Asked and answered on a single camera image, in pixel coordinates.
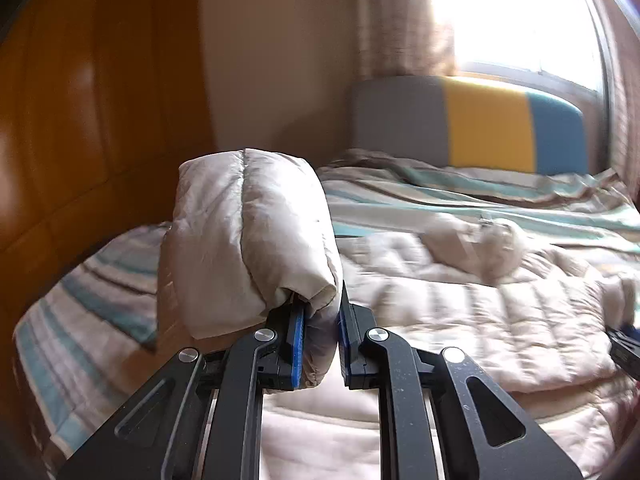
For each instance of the beige puffer jacket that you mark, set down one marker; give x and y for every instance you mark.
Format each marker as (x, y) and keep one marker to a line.
(260, 240)

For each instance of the beige patterned curtain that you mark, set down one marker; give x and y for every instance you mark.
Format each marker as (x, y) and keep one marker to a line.
(400, 15)
(622, 85)

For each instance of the striped bed cover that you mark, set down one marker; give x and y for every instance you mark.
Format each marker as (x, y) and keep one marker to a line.
(90, 310)

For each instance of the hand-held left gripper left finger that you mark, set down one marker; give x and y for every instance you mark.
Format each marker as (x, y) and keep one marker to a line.
(298, 345)

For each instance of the grey yellow blue headboard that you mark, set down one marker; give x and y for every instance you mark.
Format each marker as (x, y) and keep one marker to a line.
(480, 125)

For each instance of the brown wooden wardrobe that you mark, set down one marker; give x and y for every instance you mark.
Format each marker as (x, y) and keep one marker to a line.
(85, 110)

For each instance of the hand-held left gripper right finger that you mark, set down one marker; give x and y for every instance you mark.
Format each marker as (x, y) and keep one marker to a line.
(343, 345)

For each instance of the bright window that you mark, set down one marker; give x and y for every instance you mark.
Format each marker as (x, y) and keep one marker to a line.
(515, 15)

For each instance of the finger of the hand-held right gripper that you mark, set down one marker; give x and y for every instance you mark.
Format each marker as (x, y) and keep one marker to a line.
(626, 350)

